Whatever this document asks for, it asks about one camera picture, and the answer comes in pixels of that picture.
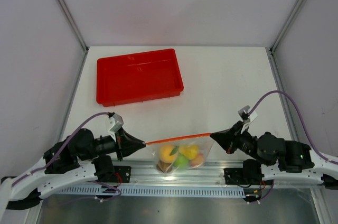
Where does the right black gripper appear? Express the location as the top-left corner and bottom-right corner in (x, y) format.
(210, 120), (270, 166)

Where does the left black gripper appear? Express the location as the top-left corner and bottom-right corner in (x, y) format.
(80, 127), (146, 161)

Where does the small pink peach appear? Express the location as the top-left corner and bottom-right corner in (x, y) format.
(190, 153), (205, 168)

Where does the clear zip top bag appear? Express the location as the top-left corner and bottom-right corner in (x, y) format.
(146, 133), (214, 174)

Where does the yellow lemon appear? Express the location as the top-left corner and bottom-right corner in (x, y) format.
(179, 145), (199, 160)

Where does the large orange peach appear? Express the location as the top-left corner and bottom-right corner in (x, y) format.
(159, 144), (178, 163)

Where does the brown kiwi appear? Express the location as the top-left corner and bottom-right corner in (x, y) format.
(156, 161), (172, 173)

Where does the green apple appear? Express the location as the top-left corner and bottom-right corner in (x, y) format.
(173, 154), (189, 169)

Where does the red plastic bin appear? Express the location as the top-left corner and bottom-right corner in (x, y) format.
(96, 49), (184, 107)

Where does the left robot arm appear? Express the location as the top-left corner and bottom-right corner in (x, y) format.
(6, 128), (146, 210)

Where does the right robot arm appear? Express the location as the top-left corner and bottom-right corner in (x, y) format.
(210, 121), (337, 190)

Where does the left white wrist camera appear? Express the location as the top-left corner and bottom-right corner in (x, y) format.
(107, 113), (124, 138)

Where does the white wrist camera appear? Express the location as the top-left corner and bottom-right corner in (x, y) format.
(107, 113), (124, 138)
(238, 105), (258, 133)

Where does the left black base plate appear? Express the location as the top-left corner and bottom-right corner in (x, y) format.
(111, 166), (132, 183)

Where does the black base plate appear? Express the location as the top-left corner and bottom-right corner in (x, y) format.
(223, 167), (259, 188)
(111, 166), (132, 183)

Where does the aluminium rail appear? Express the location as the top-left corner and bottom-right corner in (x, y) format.
(35, 159), (324, 188)

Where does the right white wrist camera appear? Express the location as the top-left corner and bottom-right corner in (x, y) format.
(238, 105), (258, 133)

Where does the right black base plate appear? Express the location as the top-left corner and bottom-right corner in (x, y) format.
(223, 167), (259, 188)

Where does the perforated cable tray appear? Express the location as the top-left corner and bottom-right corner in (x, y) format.
(57, 184), (257, 198)

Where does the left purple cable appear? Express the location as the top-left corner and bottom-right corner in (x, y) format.
(12, 112), (122, 203)

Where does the right frame post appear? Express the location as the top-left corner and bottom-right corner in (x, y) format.
(269, 0), (324, 53)

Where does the frame post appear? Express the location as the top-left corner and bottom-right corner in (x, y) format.
(55, 0), (89, 53)
(269, 0), (324, 53)

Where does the left frame post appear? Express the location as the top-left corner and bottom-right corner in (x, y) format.
(55, 0), (89, 53)

